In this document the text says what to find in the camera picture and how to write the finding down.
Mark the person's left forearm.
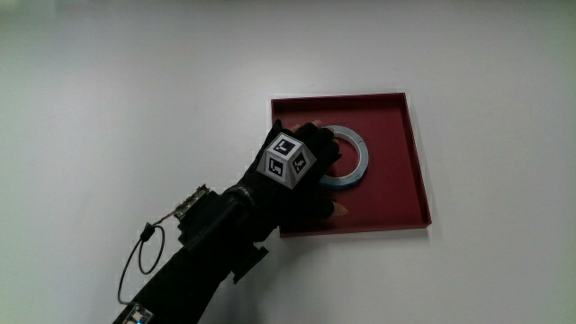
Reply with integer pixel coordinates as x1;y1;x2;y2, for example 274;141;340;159
130;242;236;324

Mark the red square tray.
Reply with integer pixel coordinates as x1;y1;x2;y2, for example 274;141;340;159
270;92;433;239

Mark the small lit circuit board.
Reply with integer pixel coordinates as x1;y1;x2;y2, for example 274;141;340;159
112;301;155;324

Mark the black wrist sensor module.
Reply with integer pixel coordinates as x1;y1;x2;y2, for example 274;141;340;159
174;183;270;285

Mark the blue tape roll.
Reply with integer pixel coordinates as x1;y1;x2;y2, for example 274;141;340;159
317;124;371;190

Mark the person's left hand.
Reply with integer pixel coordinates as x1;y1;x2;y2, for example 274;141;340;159
234;119;349;240

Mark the thin black cable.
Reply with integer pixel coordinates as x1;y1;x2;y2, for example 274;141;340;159
117;210;182;306

